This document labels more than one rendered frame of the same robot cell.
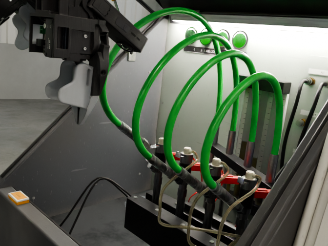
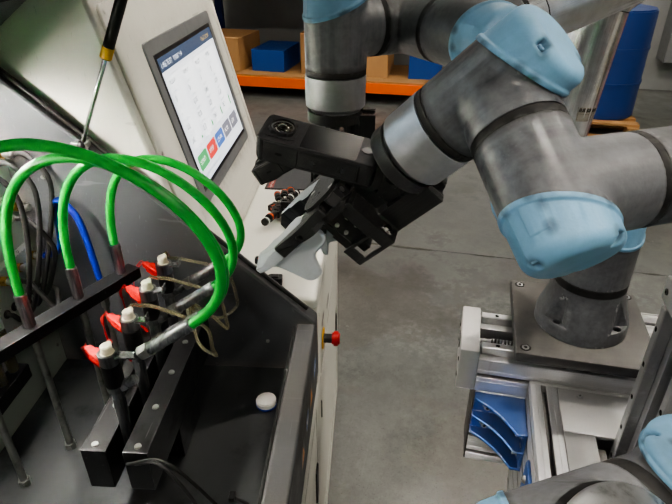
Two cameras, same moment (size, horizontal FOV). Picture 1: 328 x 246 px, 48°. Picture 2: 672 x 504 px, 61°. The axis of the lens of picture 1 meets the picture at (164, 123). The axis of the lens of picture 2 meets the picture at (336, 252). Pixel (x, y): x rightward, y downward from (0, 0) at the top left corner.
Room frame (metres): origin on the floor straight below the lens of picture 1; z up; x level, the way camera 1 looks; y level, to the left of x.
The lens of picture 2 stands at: (0.99, 0.67, 1.64)
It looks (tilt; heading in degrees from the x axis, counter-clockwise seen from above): 30 degrees down; 229
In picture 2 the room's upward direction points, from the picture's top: straight up
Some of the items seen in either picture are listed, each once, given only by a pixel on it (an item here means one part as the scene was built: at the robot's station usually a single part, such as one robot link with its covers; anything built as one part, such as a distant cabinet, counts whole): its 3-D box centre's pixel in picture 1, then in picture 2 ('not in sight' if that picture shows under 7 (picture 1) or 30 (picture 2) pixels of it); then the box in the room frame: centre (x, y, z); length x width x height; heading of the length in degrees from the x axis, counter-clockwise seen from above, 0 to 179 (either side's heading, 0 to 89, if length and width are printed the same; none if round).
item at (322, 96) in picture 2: not in sight; (335, 92); (0.51, 0.13, 1.46); 0.08 x 0.08 x 0.05
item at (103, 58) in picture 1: (93, 63); not in sight; (0.51, 0.11, 1.32); 0.05 x 0.02 x 0.09; 45
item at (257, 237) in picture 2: not in sight; (286, 224); (0.22, -0.39, 0.97); 0.70 x 0.22 x 0.03; 45
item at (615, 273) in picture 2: not in sight; (597, 235); (0.14, 0.34, 1.20); 0.13 x 0.12 x 0.14; 78
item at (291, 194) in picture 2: not in sight; (287, 203); (0.20, -0.42, 1.01); 0.23 x 0.11 x 0.06; 45
